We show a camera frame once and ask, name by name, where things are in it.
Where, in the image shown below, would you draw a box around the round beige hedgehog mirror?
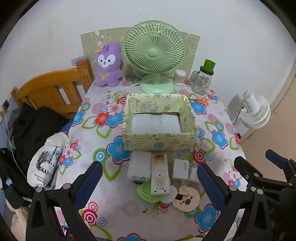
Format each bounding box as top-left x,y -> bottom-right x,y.
172,185 -> 200,212

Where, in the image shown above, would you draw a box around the small white charger cube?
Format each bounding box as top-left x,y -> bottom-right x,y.
188,167 -> 200,183

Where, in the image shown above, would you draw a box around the white 45W charger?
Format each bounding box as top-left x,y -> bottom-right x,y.
172,159 -> 189,180

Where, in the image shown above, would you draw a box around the green perforated panda case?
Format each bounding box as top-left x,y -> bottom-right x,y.
137,180 -> 164,203

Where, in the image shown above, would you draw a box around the white power bank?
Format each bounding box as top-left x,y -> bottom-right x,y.
127,151 -> 152,181

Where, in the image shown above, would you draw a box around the white clip fan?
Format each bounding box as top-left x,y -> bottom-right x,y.
229,90 -> 271,130

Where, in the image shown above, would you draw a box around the white printed tote bag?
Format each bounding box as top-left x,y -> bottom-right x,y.
27,132 -> 68,190

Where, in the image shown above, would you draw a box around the floral tablecloth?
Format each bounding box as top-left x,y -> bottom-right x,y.
56,77 -> 247,240

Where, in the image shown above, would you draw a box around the black clothing pile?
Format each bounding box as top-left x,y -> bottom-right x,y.
13,103 -> 68,163

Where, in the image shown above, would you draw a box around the glass mason jar mug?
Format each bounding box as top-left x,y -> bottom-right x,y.
190,66 -> 214,95

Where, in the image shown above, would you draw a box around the yellow patterned cardboard box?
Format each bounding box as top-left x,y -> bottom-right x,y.
122,93 -> 199,151

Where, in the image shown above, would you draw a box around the green plastic cup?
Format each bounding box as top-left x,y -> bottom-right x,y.
203,59 -> 216,72

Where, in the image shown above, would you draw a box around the cotton swab container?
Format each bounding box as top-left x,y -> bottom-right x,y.
174,69 -> 187,85

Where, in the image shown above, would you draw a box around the wooden chair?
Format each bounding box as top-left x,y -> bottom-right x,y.
11,58 -> 94,120

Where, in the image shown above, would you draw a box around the green desk fan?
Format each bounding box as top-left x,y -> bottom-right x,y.
123,21 -> 185,94

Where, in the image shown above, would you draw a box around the purple plush bunny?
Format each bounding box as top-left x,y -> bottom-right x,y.
95,42 -> 122,87

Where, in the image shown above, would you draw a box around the orange handled scissors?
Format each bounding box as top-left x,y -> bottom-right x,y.
189,98 -> 209,106

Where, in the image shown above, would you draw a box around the white fan power cord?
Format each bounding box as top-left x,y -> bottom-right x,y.
106,77 -> 153,95

